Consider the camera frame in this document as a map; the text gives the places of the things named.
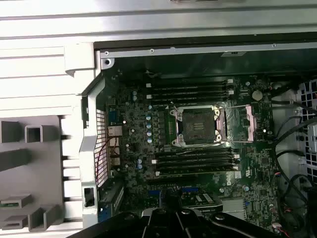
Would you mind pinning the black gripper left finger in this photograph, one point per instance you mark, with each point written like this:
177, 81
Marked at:
156, 223

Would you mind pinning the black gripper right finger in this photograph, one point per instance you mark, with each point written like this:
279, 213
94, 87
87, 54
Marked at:
188, 223

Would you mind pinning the metal locking lever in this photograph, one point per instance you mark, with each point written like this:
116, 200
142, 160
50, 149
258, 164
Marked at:
205, 147
174, 108

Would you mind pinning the metal socket cover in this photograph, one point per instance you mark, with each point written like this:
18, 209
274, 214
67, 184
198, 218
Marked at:
252, 129

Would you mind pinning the CPU socket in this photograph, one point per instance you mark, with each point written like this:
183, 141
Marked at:
195, 124

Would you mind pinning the silver chipset heat sink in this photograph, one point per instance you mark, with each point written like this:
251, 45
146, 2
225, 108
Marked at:
234, 209

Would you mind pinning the black RAM slot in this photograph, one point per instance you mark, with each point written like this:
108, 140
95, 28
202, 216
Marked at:
190, 100
190, 84
195, 171
195, 164
195, 153
190, 89
195, 159
190, 95

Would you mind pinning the blue-topped capacitor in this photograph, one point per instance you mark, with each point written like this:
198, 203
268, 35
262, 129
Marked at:
149, 140
149, 134
148, 116
148, 125
134, 93
134, 99
149, 107

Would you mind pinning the green motherboard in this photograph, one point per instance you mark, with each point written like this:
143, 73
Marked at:
247, 161

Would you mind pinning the silver rear port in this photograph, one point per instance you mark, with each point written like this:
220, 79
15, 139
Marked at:
114, 131
114, 142

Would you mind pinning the blue D-sub port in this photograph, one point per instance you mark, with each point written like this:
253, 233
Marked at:
112, 117

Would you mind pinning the grey parts rack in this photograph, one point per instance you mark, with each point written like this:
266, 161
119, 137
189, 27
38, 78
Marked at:
47, 173

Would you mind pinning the silver coin battery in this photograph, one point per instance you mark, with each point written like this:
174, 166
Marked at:
257, 94

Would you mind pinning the green RAM stick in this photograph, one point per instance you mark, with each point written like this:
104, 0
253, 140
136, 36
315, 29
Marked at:
9, 204

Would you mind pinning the black PC case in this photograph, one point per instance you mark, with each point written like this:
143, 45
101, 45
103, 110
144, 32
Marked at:
198, 50

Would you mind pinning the white label sticker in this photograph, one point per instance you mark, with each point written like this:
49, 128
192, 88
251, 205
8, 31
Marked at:
234, 53

